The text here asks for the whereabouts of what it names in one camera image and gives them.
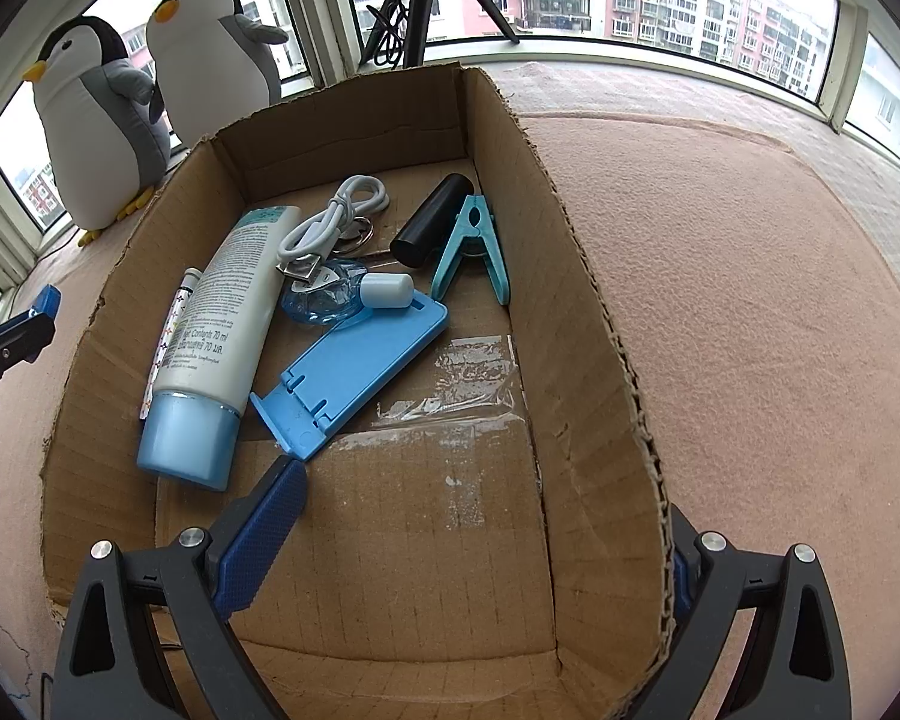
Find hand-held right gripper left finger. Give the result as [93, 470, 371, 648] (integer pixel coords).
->
[51, 457, 308, 720]

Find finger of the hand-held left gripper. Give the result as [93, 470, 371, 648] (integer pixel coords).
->
[0, 285, 61, 383]

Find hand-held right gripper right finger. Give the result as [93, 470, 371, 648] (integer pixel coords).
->
[630, 502, 852, 720]

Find patterned white lighter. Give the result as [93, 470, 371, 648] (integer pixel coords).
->
[139, 268, 198, 421]

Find cardboard box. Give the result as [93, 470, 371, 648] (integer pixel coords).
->
[40, 64, 680, 720]

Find blue folding phone stand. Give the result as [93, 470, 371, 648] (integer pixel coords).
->
[249, 289, 451, 462]

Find white blue lotion tube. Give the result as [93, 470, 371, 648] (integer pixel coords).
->
[136, 206, 301, 494]

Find blue eye drops bottle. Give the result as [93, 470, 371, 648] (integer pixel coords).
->
[281, 259, 415, 327]

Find keys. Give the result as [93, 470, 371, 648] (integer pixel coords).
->
[334, 216, 391, 260]

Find white usb cable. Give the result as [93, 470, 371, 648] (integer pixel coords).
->
[274, 175, 389, 290]

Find black cylinder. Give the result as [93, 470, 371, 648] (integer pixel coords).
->
[388, 173, 473, 269]

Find teal clothespin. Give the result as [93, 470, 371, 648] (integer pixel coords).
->
[429, 193, 511, 306]

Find pink blanket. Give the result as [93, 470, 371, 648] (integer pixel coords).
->
[0, 109, 900, 720]

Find large penguin plush toy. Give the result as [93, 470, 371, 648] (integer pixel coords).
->
[21, 16, 172, 248]

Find small penguin plush toy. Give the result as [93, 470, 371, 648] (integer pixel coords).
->
[146, 0, 290, 155]

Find checkered cloth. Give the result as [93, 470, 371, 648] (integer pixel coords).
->
[450, 60, 900, 331]

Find white window frame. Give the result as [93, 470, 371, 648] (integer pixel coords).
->
[0, 0, 900, 316]

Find black ring light cable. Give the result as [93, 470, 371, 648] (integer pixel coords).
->
[361, 0, 410, 70]

